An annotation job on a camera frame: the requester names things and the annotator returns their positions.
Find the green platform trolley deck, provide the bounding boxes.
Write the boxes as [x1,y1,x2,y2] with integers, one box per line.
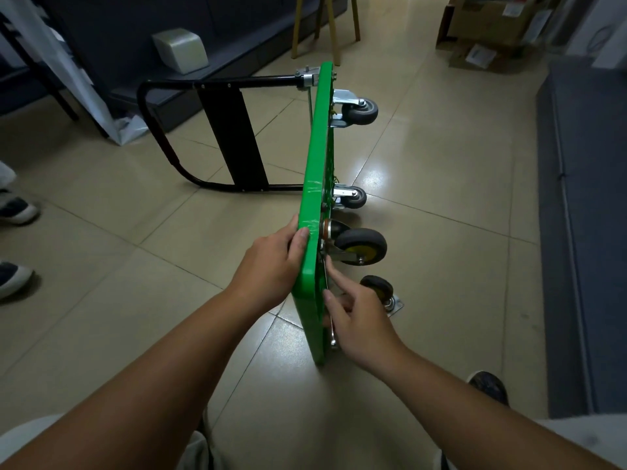
[137,61,339,366]

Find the person's right hand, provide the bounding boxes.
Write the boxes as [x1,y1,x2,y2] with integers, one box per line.
[321,262,410,375]

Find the person's left hand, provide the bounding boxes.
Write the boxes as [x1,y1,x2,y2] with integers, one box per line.
[227,213,310,317]

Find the person's left forearm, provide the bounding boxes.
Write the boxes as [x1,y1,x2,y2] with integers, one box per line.
[0,288,255,470]

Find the person's light trousers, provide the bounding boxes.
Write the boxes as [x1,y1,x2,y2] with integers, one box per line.
[0,413,627,470]

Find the person's right forearm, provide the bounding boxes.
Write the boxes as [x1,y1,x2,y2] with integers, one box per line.
[377,347,608,470]

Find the silver wrench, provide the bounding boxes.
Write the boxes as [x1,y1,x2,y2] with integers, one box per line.
[321,249,340,351]

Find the white box on shelf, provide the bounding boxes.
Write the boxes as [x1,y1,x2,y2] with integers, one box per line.
[152,27,210,76]

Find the person's dark shoe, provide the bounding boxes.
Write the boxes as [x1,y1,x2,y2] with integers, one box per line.
[465,370,510,407]

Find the wooden stool legs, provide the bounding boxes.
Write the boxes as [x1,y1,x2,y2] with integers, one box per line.
[291,0,362,68]

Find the open cardboard box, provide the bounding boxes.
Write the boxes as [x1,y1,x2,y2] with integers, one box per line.
[436,0,555,48]

